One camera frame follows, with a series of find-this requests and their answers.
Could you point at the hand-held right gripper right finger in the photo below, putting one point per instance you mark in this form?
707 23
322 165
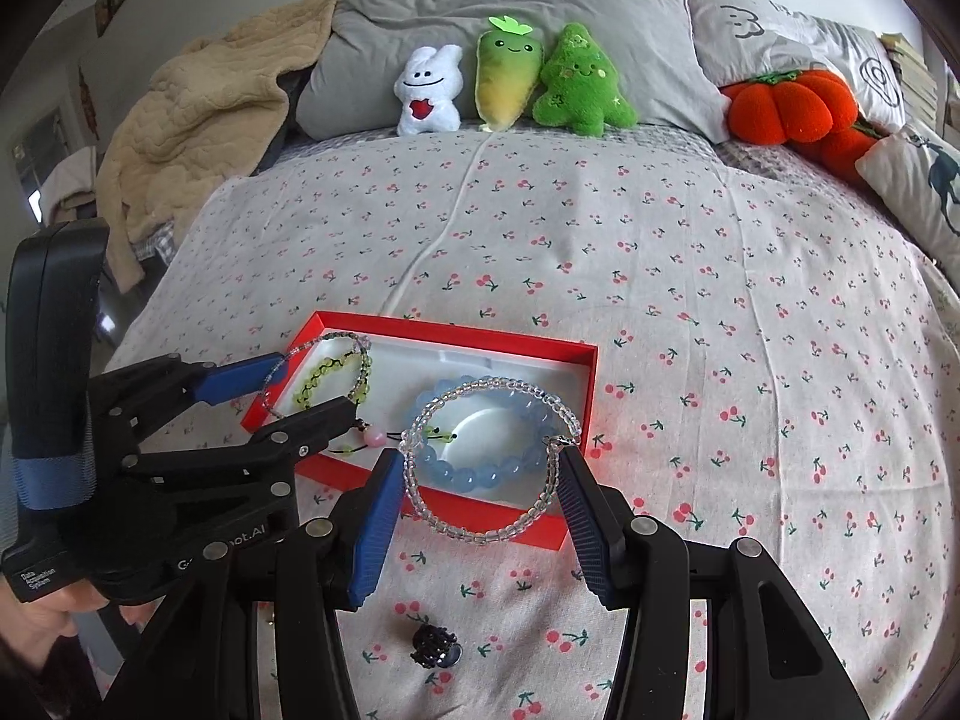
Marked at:
585 532

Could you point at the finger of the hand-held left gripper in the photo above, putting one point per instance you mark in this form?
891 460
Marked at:
315 427
232 380

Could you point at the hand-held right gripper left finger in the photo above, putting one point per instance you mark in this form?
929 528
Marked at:
375 532

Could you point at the red cardboard box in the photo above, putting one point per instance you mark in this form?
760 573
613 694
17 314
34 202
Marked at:
480 330

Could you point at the person's left hand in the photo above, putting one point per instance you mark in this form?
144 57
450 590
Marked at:
64 607

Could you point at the beige quilted blanket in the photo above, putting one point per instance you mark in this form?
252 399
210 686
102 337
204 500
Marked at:
195 112

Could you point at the cherry print bed sheet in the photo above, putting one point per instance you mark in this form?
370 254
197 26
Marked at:
675 277

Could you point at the white plush toy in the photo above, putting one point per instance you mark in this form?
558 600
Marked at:
427 90

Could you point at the yellow-green carrot plush toy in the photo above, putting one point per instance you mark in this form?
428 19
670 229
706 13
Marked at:
506 75

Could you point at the green tree plush toy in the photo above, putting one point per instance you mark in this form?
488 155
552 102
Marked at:
581 82

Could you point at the small orange pumpkin plush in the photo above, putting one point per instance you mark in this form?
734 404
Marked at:
847 154

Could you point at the red tomato plush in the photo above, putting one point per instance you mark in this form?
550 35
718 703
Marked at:
787 105

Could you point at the white deer print pillow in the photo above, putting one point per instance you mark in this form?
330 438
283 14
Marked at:
915 187

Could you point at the grey pillow with line drawings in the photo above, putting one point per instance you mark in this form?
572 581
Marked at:
817 37

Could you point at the red wall ornament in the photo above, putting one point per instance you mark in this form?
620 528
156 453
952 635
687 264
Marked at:
88 101

